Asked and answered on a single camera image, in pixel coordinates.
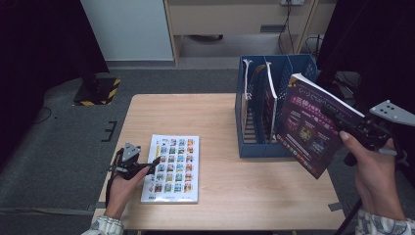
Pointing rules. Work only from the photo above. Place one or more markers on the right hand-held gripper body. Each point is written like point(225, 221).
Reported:
point(375, 133)

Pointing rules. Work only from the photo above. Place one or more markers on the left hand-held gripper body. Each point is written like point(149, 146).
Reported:
point(127, 169)

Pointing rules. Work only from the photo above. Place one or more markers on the white magazine with picture grid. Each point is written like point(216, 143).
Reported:
point(169, 169)

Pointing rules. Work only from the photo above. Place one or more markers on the blue file rack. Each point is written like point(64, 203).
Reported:
point(254, 130)

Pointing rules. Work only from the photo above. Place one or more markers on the black magazine with red cards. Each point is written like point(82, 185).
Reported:
point(247, 78)

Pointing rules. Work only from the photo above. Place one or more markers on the person's left hand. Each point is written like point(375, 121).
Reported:
point(119, 196)

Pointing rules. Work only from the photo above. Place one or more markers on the person's right hand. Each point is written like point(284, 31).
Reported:
point(375, 179)

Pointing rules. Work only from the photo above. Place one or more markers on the black curtain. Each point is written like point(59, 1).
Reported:
point(385, 49)
point(39, 49)

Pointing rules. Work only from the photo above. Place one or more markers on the striped black stand base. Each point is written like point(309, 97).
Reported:
point(104, 89)

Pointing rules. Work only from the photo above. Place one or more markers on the grey tape piece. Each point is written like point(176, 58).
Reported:
point(335, 207)

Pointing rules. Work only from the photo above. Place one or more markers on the white power strip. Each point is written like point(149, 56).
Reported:
point(292, 2)

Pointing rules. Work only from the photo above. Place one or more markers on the white panel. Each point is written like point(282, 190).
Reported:
point(127, 29)

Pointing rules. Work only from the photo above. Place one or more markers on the light wooden cabinet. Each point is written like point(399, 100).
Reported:
point(225, 19)

